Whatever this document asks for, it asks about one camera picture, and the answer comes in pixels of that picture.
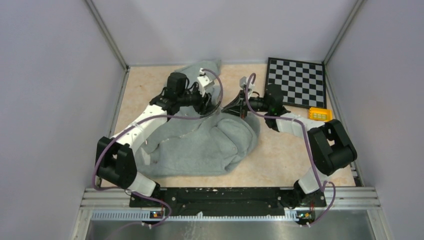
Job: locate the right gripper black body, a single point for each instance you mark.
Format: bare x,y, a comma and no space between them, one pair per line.
255,103

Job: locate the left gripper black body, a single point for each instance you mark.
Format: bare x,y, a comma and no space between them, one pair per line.
192,98

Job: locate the grey zip-up jacket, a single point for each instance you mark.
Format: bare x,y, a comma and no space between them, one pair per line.
210,146

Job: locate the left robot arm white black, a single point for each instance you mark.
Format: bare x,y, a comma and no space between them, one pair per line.
115,156

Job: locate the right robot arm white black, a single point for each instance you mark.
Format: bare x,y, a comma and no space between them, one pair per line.
327,143

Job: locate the black white checkerboard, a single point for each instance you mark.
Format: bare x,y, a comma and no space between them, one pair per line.
300,83

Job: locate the yellow toy block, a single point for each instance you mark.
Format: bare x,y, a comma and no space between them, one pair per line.
320,114

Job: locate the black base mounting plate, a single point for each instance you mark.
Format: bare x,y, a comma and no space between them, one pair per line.
230,201

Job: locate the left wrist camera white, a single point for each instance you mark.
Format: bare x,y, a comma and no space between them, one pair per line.
204,82

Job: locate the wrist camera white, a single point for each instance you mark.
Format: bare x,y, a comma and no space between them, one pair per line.
204,82
243,83

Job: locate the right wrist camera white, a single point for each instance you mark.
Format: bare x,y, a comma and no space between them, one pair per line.
243,83

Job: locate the aluminium frame rail front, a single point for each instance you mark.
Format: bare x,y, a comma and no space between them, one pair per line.
114,205

